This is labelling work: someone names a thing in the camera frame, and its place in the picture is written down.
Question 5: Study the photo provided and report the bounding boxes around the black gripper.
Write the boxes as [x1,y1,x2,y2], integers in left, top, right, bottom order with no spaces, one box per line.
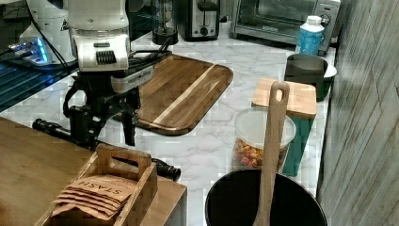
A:
[63,72,140,151]

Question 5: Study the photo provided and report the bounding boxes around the black drawer handle bar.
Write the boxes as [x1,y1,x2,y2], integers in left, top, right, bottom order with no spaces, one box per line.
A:
[32,119,182,182]

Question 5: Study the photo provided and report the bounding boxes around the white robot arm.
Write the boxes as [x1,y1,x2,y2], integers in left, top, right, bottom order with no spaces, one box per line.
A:
[24,0,140,148]

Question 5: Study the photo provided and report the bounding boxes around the wooden tea bag caddy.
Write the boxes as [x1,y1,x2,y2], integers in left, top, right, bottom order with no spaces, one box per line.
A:
[34,144,157,226]

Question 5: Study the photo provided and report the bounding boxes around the dark wooden cutting board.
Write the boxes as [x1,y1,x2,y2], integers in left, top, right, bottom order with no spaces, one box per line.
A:
[136,54,233,136]

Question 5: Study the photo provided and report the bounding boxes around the brown Stash tea bags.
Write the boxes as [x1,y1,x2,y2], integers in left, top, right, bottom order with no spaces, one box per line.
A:
[52,174,136,220]

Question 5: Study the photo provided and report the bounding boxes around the black coffee grinder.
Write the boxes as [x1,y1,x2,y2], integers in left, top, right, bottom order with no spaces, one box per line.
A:
[152,0,179,45]

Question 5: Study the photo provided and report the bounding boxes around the black two-slot toaster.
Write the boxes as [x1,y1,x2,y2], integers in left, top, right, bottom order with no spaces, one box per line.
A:
[174,0,220,41]

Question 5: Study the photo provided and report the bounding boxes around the clear jar of colourful cereal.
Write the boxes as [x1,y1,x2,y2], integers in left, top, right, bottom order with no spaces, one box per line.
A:
[232,107,296,172]

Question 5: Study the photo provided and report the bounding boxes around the black utensil holder pot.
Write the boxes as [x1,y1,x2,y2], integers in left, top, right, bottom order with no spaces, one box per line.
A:
[205,169,327,226]

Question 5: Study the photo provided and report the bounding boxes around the wooden spatula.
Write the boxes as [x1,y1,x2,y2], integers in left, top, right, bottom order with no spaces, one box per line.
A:
[253,81,290,226]

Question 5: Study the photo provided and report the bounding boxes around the silver toaster oven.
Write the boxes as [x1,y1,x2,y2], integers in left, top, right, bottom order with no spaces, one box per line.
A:
[231,0,341,55]

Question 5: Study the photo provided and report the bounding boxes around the dark green mug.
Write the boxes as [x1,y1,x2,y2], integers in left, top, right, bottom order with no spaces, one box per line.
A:
[284,54,337,102]

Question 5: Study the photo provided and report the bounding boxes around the blue labelled white bottle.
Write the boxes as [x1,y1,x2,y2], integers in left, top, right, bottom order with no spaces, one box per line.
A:
[295,15,325,56]

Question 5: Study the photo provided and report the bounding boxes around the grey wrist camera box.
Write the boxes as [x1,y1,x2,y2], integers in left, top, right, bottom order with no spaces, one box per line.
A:
[111,66,154,94]

